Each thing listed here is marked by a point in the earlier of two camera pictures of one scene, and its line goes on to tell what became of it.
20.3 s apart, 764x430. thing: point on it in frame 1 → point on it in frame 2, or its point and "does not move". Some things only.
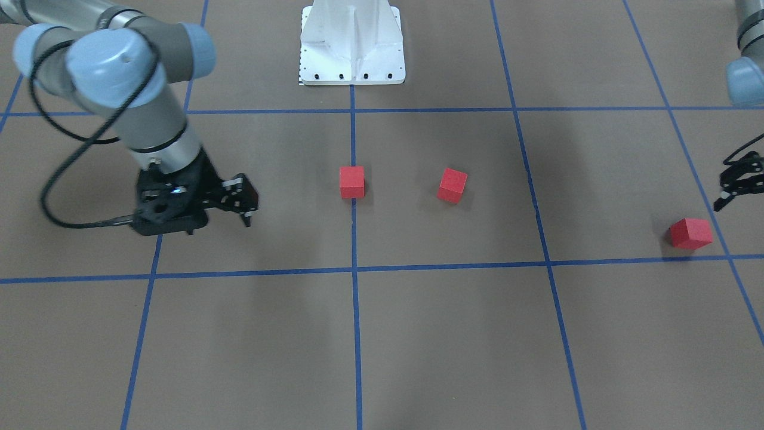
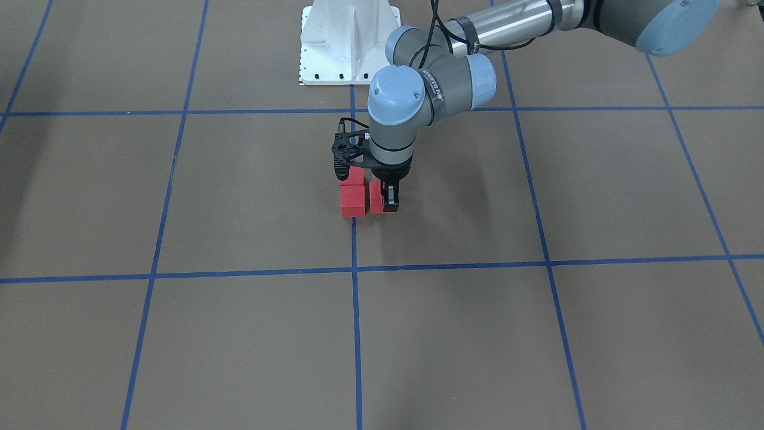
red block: x=691 y=233 → x=376 y=197
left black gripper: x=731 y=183 → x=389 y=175
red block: x=452 y=186 → x=353 y=195
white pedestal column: x=351 y=42 does not move
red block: x=351 y=180 does not move
